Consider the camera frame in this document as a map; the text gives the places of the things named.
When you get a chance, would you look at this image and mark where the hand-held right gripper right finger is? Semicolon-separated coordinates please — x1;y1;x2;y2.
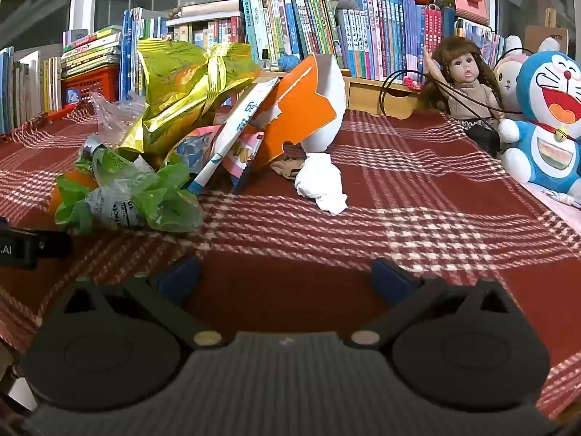
349;258;523;350

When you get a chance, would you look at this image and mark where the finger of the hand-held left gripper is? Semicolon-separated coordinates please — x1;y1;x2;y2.
36;231;72;259

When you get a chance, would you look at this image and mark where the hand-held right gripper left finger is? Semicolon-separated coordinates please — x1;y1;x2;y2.
61;254;224;350

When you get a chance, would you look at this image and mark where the colourful torn snack packet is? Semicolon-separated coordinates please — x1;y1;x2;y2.
175;125;266;191

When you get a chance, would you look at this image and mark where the clear plastic bag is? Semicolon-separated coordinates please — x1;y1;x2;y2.
88;91;150;150

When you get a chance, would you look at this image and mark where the brown paper scrap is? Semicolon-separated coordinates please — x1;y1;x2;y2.
271;157;307;179

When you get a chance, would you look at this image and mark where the row of pale worn books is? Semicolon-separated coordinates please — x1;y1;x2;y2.
0;45;63;134

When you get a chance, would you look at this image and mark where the stack of flat picture books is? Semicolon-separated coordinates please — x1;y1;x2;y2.
61;25;123;78

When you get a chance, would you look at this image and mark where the row of blue green books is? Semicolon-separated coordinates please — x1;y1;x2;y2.
120;7;248;101

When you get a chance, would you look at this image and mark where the short row of thin books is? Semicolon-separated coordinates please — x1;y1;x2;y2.
454;17;507;71

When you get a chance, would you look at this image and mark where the red plaid tablecloth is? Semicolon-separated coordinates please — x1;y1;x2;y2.
0;100;581;419

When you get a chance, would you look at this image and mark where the orange plastic packet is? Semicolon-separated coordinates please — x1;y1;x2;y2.
49;170;98;223

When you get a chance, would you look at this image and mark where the green white plastic bag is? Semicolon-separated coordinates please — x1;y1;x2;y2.
53;145;205;234

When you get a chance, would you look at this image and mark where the white crumpled tissue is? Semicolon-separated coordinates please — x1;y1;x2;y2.
294;152;349;216

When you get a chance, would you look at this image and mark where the long blue white carton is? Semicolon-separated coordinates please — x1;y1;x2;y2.
186;77;280;196

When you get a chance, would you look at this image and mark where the red plastic crate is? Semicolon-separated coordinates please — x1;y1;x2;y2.
61;66;119;110

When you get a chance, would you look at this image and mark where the pale pink cloth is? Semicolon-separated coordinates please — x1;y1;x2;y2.
522;182;581;233

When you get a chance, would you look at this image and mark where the wooden drawer organizer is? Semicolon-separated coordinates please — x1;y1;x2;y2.
261;61;425;121

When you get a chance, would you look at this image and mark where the large gold foil wrapper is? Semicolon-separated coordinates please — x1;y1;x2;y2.
119;39;261;164

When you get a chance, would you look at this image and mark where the torn orange white cardboard box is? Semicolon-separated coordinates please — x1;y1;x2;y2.
252;53;348;173

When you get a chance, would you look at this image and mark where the brown haired doll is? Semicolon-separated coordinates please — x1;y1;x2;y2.
420;36;507;157

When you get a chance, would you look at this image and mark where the pink bunny plush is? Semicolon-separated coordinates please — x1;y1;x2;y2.
492;35;562;121

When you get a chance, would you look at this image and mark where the long row of colourful paperbacks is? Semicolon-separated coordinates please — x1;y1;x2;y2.
240;0;456;80

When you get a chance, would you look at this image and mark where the blue cat plush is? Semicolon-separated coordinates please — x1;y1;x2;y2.
498;50;581;198

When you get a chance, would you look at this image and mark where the white flat book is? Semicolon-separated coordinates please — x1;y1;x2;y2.
166;11;243;27

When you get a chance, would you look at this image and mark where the beige flat book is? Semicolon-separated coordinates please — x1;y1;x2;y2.
179;2;243;19

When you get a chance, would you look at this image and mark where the grey felt object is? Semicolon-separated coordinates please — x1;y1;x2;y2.
333;0;361;21

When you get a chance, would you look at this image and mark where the brown cardboard box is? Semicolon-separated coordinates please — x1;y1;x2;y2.
524;25;570;57

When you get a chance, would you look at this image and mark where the black cable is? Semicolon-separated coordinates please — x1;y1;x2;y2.
380;48;536;121

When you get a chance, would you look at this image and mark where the white cable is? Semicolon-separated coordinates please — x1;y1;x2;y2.
540;190;581;208

